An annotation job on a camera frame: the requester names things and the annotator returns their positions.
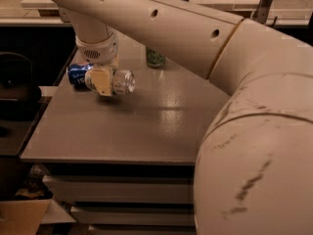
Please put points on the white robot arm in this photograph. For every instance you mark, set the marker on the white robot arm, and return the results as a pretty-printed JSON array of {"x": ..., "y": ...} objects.
[{"x": 254, "y": 169}]

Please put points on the blue pepsi can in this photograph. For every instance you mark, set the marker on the blue pepsi can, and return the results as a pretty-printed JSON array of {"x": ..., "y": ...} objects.
[{"x": 76, "y": 73}]

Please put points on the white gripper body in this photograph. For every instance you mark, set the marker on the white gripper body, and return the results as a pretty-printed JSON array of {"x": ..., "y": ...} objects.
[{"x": 99, "y": 52}]

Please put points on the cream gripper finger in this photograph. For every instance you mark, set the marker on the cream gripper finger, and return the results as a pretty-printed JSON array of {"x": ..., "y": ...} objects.
[{"x": 100, "y": 81}]

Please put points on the black chair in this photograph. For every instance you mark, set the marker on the black chair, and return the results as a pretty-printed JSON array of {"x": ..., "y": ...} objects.
[{"x": 19, "y": 95}]

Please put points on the silver 7up can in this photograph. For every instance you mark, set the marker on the silver 7up can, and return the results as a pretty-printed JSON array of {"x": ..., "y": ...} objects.
[{"x": 123, "y": 82}]

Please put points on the grey drawer cabinet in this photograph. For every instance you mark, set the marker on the grey drawer cabinet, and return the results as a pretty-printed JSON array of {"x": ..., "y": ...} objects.
[{"x": 125, "y": 165}]

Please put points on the green soda can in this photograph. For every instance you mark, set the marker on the green soda can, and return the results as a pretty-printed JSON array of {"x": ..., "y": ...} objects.
[{"x": 154, "y": 59}]

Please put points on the cardboard box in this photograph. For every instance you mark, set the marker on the cardboard box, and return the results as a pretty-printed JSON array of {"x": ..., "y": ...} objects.
[{"x": 22, "y": 211}]

